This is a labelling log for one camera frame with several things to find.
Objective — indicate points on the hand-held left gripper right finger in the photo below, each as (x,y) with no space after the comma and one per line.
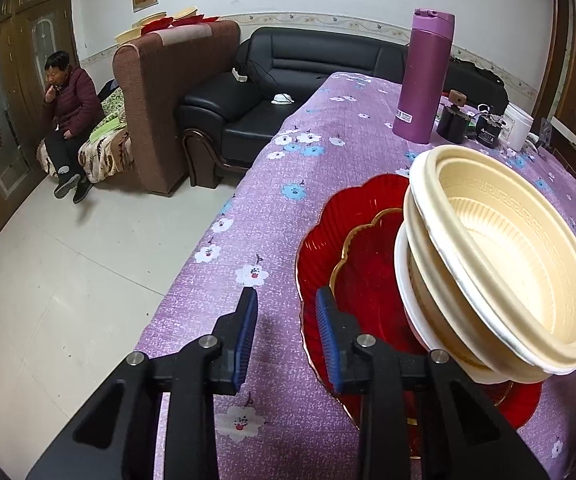
(329,345)

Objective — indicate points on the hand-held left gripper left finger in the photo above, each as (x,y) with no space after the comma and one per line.
(246,340)

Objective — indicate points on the small red gold-rimmed plate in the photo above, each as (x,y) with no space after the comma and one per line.
(368,270)

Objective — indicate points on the white disposable plate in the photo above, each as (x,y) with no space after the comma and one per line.
(405,290)

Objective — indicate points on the large red scalloped plate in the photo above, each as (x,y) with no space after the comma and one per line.
(318,250)

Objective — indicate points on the large beige patterned bowl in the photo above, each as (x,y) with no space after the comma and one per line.
(518,260)

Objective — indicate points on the white disposable bowl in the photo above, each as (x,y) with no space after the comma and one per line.
(433,270)

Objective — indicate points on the white plastic jar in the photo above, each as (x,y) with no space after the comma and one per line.
(518,125)

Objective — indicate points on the wooden glass display cabinet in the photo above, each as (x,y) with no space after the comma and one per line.
(568,85)

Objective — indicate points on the floral leaf-print blanket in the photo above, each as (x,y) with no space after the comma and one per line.
(107,152)

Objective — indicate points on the black canister with wooden knob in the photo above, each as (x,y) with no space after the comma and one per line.
(452,125)

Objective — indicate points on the brown fabric armchair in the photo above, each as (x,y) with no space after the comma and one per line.
(167,110)

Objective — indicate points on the white face mask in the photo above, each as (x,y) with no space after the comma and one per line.
(283,99)

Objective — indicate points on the black bag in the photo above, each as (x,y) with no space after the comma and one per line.
(478,80)

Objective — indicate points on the purple thermos bottle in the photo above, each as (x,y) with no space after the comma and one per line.
(423,85)

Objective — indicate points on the black leather sofa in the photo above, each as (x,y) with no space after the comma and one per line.
(278,60)

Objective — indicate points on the spare red and cream dishes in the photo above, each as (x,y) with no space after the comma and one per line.
(167,22)

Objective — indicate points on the wooden glass-panel door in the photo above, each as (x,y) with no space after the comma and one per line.
(12,110)

